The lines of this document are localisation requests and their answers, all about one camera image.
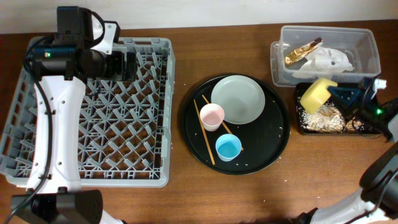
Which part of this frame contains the pink plastic cup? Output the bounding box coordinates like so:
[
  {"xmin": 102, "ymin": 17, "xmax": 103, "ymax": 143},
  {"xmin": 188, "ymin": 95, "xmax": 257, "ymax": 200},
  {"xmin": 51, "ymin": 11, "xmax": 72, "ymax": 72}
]
[{"xmin": 200, "ymin": 103, "xmax": 224, "ymax": 131}]

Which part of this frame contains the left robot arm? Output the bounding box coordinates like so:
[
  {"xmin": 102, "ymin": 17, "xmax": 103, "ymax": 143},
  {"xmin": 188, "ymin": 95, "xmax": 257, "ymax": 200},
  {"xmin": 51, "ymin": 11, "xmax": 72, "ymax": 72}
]
[{"xmin": 10, "ymin": 6, "xmax": 137, "ymax": 223}]

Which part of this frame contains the clear plastic waste bin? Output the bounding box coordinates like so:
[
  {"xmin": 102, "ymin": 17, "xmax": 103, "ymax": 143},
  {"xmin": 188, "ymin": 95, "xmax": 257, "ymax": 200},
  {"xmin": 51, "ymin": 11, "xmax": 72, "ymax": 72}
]
[{"xmin": 271, "ymin": 26, "xmax": 381, "ymax": 87}]

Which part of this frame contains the black rectangular waste tray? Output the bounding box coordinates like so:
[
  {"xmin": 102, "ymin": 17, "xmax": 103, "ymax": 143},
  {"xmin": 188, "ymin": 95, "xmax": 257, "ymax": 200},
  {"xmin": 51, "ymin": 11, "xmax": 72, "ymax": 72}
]
[{"xmin": 295, "ymin": 83, "xmax": 380, "ymax": 138}]

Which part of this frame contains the grey plastic dishwasher rack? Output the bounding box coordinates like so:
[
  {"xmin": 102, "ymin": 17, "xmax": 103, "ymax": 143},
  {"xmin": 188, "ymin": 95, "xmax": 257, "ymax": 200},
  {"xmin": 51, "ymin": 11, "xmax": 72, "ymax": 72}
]
[{"xmin": 1, "ymin": 37, "xmax": 175, "ymax": 188}]

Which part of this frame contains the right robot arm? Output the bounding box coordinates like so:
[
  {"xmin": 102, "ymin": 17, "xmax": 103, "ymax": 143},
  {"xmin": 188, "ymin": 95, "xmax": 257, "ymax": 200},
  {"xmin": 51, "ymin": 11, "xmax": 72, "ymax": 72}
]
[{"xmin": 294, "ymin": 77, "xmax": 397, "ymax": 223}]

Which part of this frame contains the yellow plastic bowl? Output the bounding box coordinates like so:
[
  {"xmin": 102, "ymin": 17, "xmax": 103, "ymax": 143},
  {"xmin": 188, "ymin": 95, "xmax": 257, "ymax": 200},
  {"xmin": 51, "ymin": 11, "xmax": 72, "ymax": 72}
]
[{"xmin": 300, "ymin": 78, "xmax": 338, "ymax": 114}]

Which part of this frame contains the wooden chopstick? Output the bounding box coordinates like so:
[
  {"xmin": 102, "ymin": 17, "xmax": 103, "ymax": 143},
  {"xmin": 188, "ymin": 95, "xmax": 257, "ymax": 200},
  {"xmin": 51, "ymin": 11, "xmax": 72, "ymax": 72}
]
[
  {"xmin": 201, "ymin": 95, "xmax": 244, "ymax": 151},
  {"xmin": 193, "ymin": 100, "xmax": 215, "ymax": 166}
]

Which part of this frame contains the grey round plate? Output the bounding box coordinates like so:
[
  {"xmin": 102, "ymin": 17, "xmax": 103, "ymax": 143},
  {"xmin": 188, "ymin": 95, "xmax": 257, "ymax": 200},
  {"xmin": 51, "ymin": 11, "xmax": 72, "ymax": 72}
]
[{"xmin": 211, "ymin": 75, "xmax": 266, "ymax": 124}]

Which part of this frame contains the round black serving tray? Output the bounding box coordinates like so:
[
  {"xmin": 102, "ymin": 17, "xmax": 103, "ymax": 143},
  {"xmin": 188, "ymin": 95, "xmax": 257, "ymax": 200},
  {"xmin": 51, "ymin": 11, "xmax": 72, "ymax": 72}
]
[{"xmin": 178, "ymin": 73, "xmax": 290, "ymax": 175}]

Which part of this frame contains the food scraps pile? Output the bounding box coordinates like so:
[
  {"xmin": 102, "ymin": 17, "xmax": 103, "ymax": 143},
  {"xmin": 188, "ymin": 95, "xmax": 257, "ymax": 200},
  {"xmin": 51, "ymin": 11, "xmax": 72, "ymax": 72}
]
[{"xmin": 305, "ymin": 103, "xmax": 362, "ymax": 131}]

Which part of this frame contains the white paper napkin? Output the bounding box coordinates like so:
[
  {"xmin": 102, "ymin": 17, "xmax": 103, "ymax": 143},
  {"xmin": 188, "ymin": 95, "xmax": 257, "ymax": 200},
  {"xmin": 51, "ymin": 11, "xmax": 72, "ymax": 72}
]
[{"xmin": 292, "ymin": 47, "xmax": 354, "ymax": 79}]

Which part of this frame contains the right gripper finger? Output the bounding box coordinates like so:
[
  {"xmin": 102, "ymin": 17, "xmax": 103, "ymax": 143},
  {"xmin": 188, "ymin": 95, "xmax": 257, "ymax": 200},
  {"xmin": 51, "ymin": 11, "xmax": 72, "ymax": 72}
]
[
  {"xmin": 337, "ymin": 105, "xmax": 361, "ymax": 121},
  {"xmin": 327, "ymin": 86, "xmax": 363, "ymax": 108}
]

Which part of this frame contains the gold foil wrapper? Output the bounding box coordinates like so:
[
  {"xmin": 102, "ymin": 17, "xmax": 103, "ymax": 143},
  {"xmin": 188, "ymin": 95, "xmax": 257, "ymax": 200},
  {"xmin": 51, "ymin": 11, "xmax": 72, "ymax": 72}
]
[{"xmin": 284, "ymin": 37, "xmax": 323, "ymax": 65}]

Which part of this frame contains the blue plastic cup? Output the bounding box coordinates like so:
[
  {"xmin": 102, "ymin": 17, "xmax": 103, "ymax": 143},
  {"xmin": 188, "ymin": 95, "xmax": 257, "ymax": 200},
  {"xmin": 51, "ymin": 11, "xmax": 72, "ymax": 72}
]
[{"xmin": 215, "ymin": 134, "xmax": 242, "ymax": 162}]

